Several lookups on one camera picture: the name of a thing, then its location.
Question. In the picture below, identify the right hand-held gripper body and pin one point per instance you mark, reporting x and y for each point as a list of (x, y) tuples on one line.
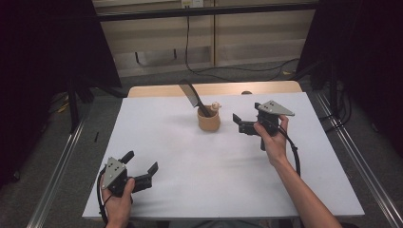
[(274, 109)]

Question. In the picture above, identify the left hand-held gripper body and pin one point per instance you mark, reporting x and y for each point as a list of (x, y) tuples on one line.
[(114, 171)]

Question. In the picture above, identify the tan cup with small figure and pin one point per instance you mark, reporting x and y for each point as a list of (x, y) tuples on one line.
[(209, 123)]

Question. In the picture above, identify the person's right hand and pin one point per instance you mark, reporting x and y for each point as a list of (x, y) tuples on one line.
[(275, 145)]

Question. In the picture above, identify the person's left hand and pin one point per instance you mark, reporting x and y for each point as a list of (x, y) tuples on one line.
[(118, 209)]

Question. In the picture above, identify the small black floor object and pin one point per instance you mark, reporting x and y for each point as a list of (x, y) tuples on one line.
[(96, 136)]

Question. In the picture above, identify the beige wooden cabinet desk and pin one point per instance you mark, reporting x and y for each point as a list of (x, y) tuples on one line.
[(253, 38)]

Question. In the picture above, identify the black metal stand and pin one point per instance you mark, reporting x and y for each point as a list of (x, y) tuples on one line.
[(73, 104)]

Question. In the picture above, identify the black curtain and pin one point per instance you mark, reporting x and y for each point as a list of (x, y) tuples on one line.
[(370, 63), (38, 63)]

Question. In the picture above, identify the metal floor rail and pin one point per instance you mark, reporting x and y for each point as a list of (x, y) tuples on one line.
[(55, 177), (358, 164)]

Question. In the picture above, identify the white wall outlet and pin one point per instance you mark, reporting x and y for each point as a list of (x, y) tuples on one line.
[(191, 3)]

